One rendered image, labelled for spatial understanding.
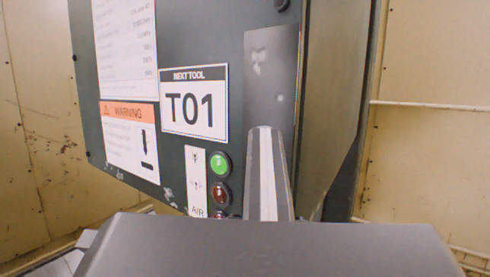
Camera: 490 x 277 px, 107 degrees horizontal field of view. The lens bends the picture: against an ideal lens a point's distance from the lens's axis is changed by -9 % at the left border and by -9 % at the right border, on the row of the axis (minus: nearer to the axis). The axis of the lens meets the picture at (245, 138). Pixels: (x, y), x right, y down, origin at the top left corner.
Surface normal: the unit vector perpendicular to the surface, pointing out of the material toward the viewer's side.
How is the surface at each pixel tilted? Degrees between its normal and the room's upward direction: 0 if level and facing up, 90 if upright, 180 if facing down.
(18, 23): 90
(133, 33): 90
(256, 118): 90
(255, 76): 90
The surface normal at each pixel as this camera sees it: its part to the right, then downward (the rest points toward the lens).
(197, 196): -0.55, 0.18
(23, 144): 0.84, 0.14
